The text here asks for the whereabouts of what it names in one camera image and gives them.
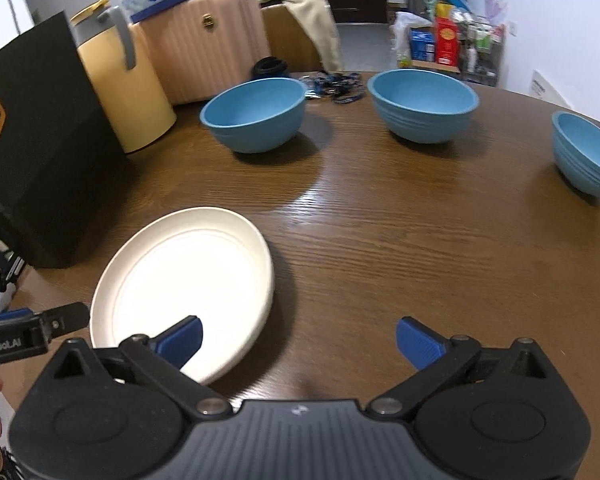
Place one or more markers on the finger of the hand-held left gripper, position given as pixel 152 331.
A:
pixel 65 322

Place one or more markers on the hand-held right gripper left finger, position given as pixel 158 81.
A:
pixel 182 342

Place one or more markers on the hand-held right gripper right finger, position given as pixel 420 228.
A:
pixel 420 342

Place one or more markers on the cream plate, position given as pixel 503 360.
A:
pixel 215 377
pixel 180 270
pixel 240 347

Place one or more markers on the blue bowl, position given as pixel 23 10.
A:
pixel 585 160
pixel 252 125
pixel 420 115

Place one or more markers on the black paper bag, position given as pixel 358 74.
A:
pixel 45 160

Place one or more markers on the yellow thermos jug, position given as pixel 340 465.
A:
pixel 130 100

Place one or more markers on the black round cap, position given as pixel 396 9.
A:
pixel 270 69

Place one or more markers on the pink suitcase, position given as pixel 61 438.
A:
pixel 205 55

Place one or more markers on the storage cart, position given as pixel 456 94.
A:
pixel 482 55

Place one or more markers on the blue carton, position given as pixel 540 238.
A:
pixel 422 45

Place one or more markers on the red carton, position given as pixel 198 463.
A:
pixel 447 42

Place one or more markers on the white plastic bag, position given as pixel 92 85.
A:
pixel 402 35

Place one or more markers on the wooden chair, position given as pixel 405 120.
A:
pixel 285 35

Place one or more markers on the beige cloth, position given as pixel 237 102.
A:
pixel 315 20

